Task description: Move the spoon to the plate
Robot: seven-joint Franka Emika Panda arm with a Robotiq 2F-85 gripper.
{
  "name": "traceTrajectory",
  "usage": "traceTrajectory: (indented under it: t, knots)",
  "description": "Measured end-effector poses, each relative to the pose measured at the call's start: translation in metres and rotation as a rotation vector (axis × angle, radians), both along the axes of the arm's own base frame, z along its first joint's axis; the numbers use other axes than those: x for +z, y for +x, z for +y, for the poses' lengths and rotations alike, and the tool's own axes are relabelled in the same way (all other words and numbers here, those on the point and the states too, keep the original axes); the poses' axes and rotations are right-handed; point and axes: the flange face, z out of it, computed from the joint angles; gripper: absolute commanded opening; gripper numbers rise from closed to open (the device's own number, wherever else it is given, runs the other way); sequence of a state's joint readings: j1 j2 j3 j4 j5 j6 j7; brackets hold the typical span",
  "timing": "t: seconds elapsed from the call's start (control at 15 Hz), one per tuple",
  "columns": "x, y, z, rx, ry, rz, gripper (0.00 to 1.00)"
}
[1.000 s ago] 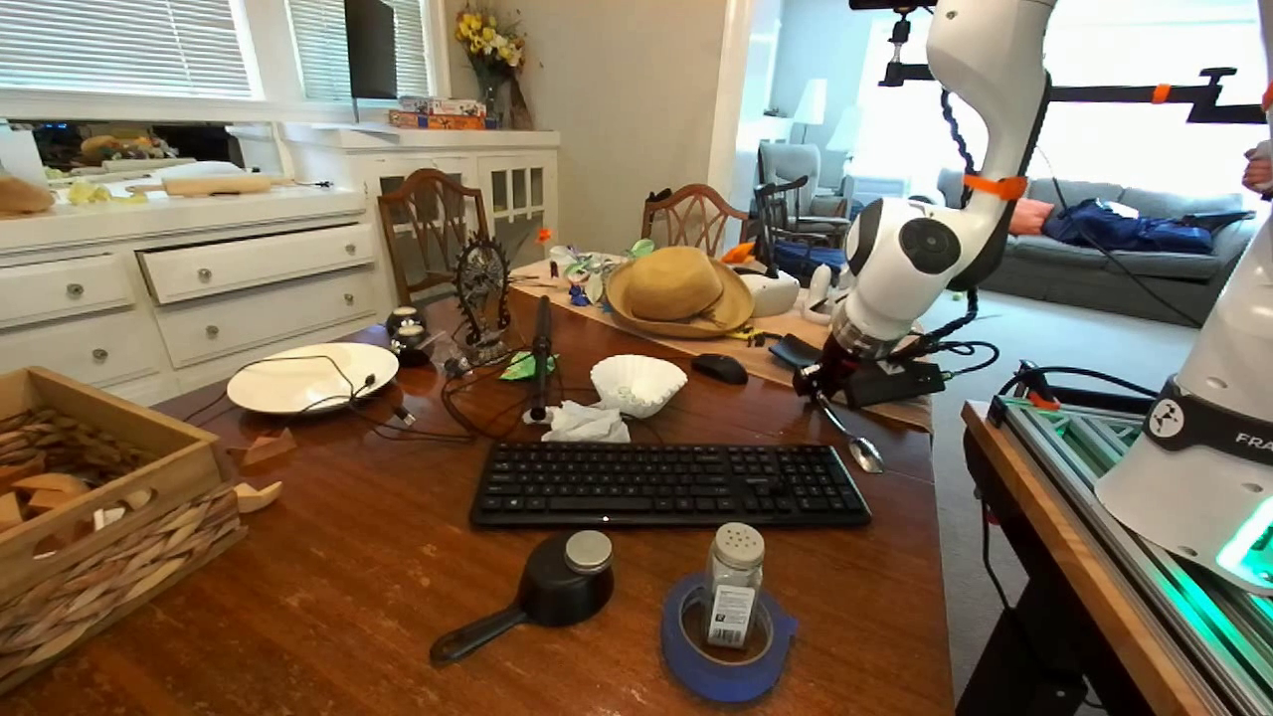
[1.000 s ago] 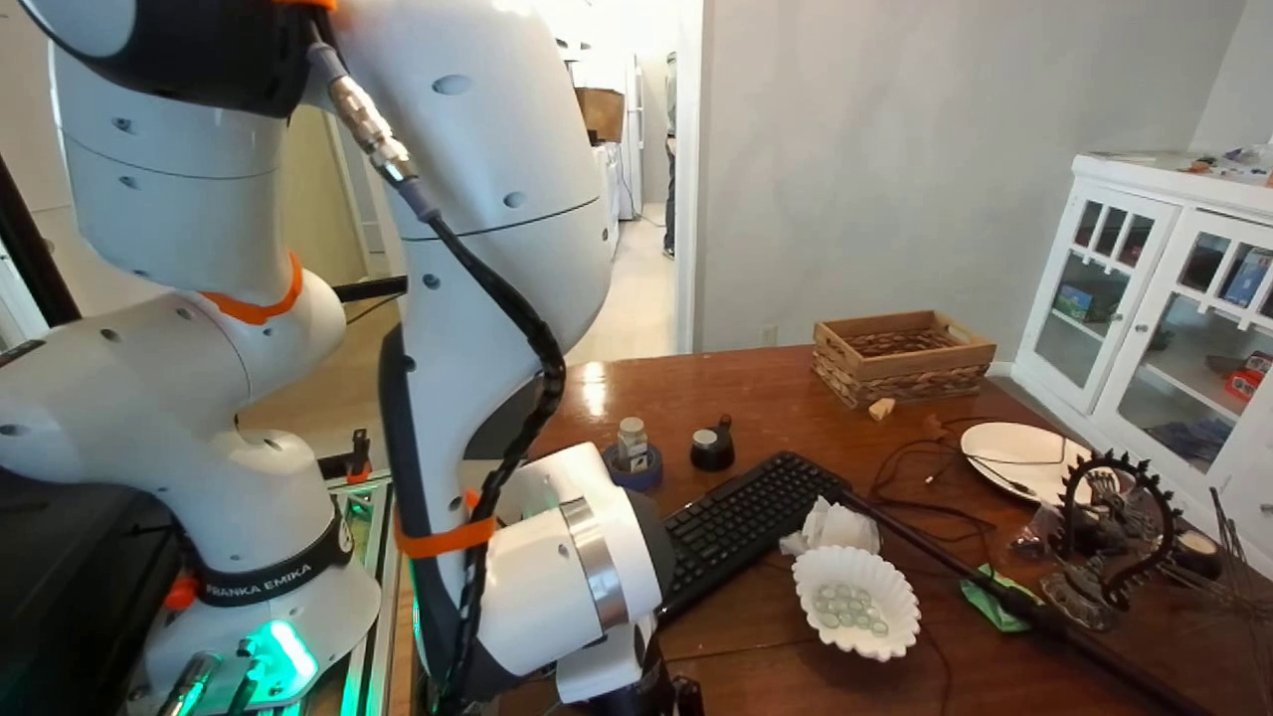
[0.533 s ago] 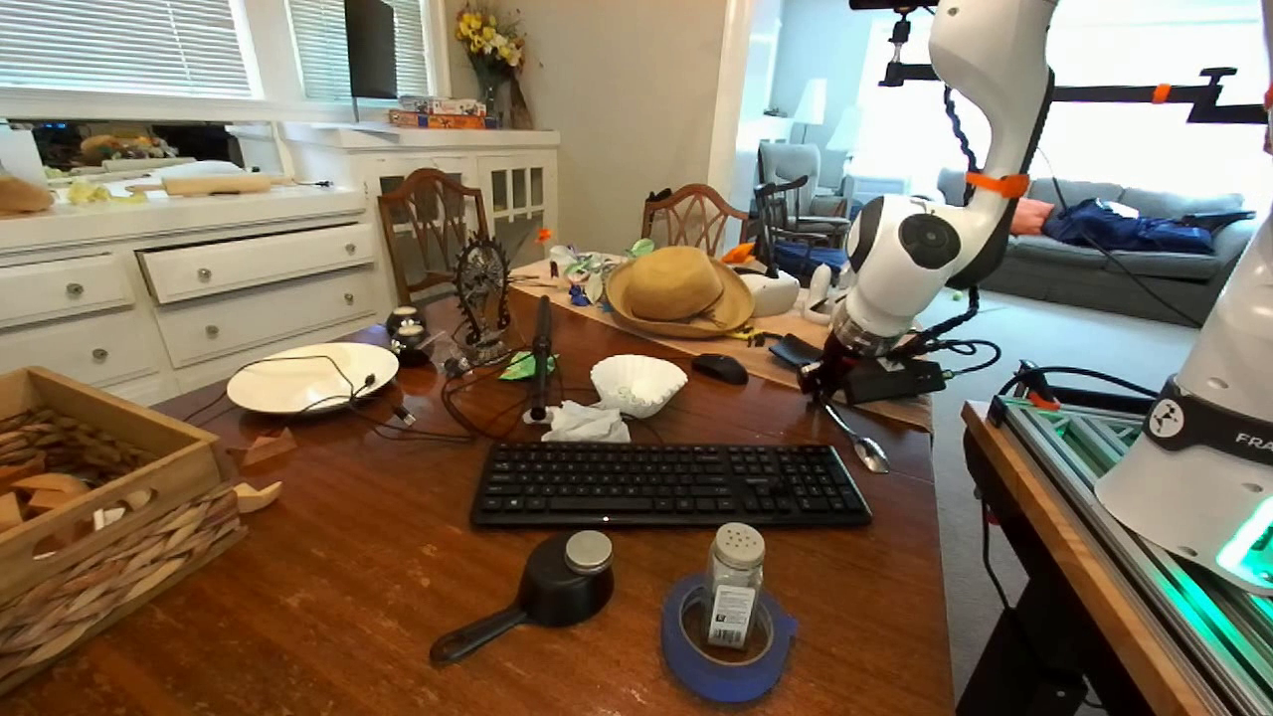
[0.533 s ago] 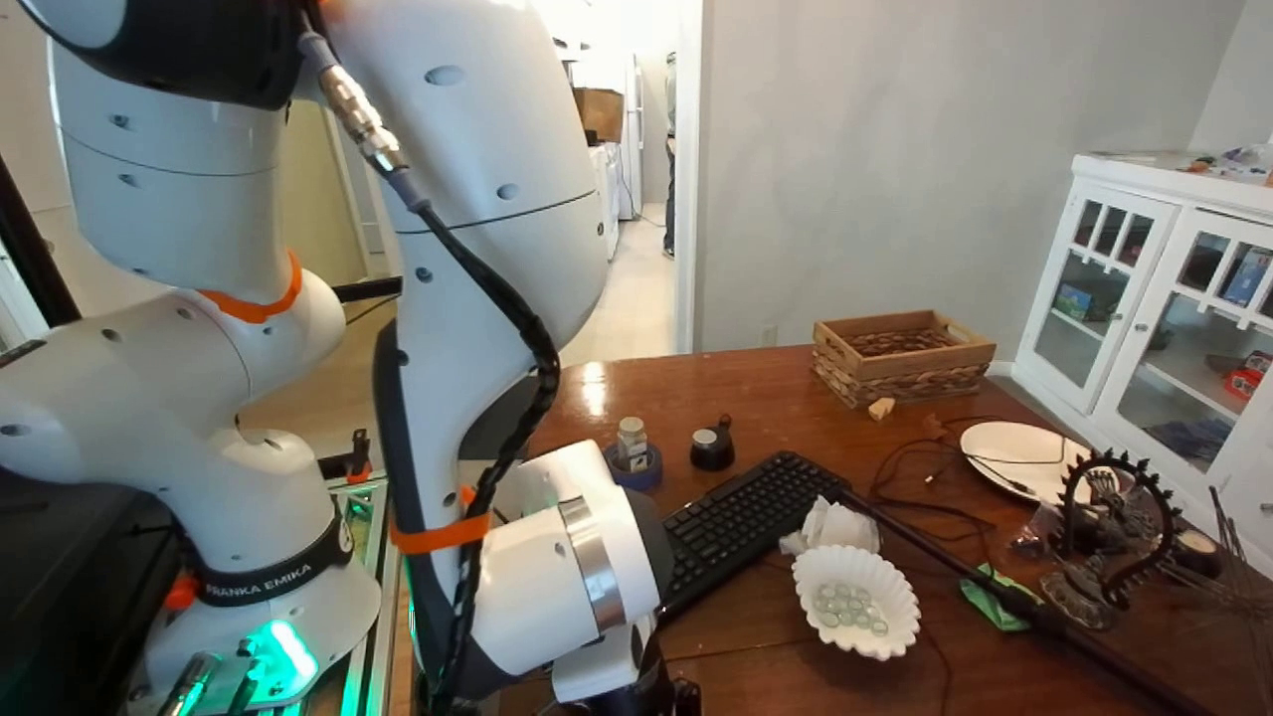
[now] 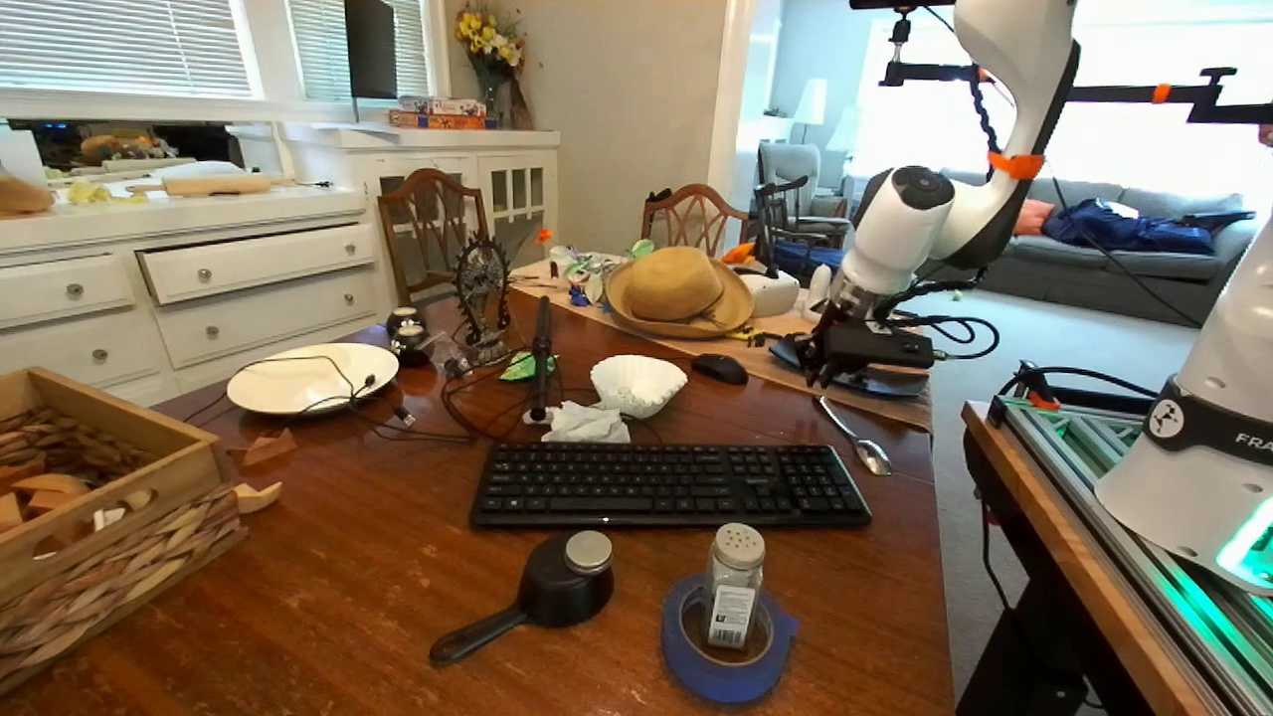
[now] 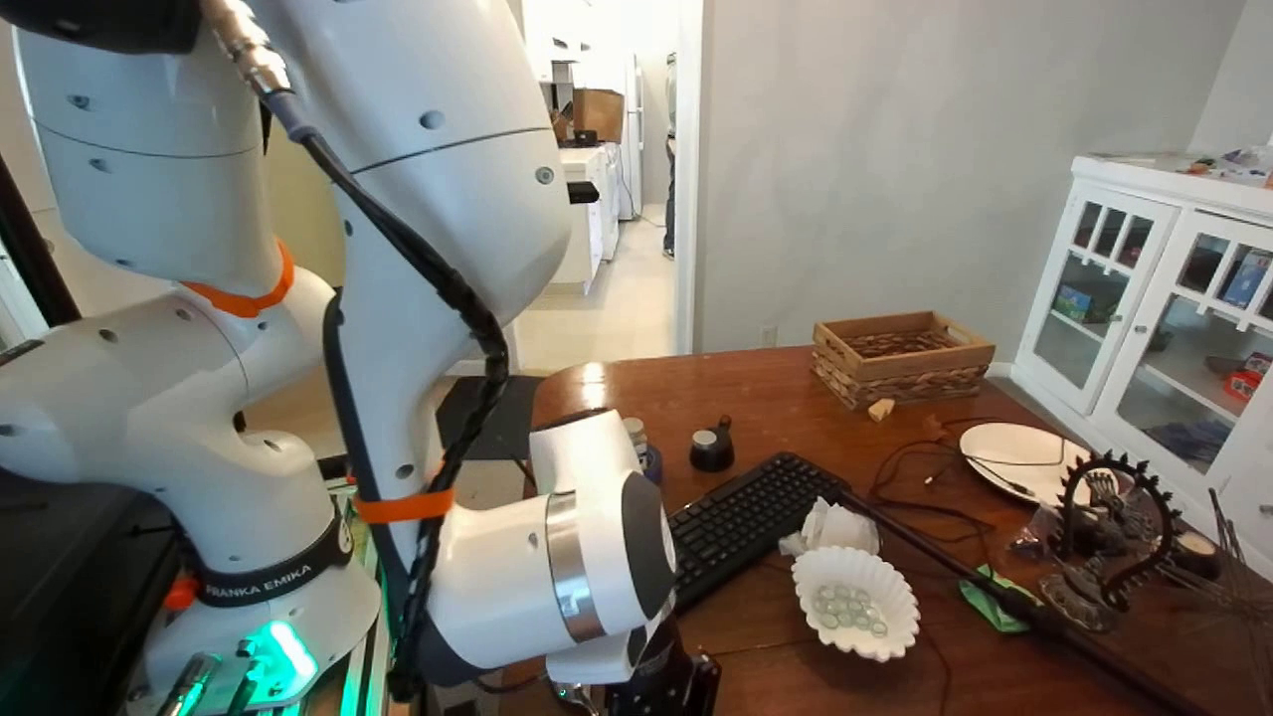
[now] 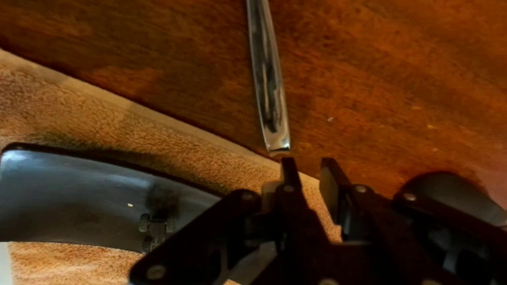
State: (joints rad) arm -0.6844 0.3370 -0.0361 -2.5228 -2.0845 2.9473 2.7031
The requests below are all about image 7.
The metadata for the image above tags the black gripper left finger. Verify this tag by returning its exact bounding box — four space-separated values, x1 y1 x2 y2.
128 156 320 285

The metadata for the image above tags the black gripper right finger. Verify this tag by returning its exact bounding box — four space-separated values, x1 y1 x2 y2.
318 157 507 285

